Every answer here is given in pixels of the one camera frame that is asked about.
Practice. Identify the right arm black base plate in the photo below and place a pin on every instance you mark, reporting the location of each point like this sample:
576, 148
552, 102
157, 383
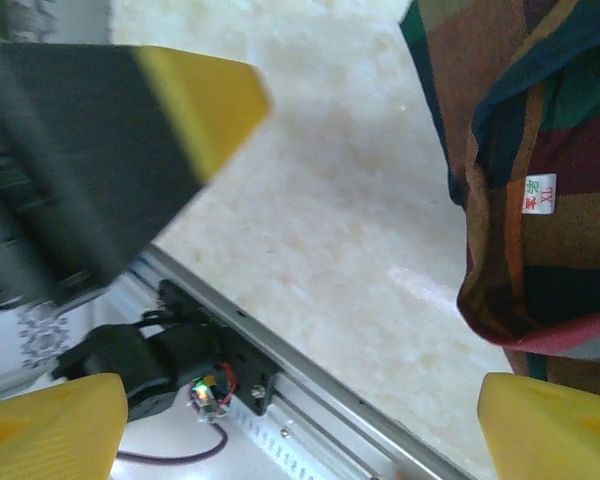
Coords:
245, 360

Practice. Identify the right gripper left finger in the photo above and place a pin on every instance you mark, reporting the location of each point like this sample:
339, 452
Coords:
45, 435

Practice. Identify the aluminium front rail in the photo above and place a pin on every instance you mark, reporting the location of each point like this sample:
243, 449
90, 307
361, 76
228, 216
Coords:
330, 420

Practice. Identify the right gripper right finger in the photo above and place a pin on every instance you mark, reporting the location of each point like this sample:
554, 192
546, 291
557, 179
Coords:
555, 435

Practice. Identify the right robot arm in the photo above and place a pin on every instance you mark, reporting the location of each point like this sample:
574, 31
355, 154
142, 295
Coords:
145, 360

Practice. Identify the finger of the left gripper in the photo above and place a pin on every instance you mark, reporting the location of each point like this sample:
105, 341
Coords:
105, 140

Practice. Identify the multicolour plaid long sleeve shirt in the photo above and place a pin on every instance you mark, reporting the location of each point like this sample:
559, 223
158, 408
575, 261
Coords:
555, 150

